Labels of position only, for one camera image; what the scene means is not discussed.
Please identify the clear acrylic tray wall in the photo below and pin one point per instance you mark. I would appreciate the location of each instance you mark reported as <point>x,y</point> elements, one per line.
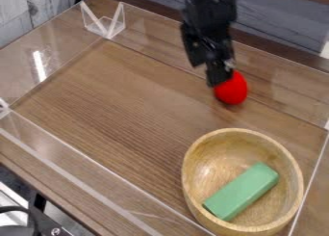
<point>108,168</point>

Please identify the green rectangular block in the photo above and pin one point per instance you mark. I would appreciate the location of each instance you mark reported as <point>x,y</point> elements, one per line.
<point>231,200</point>

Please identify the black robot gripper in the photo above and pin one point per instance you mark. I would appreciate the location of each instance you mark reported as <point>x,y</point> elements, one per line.
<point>207,20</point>

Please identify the clear acrylic corner bracket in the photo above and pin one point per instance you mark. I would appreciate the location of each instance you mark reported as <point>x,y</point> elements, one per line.
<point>107,27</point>

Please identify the brown wooden bowl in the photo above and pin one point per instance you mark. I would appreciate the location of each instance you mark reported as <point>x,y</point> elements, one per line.
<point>221,155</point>

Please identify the red toy strawberry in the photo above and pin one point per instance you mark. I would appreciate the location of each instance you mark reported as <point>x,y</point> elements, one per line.
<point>232,91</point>

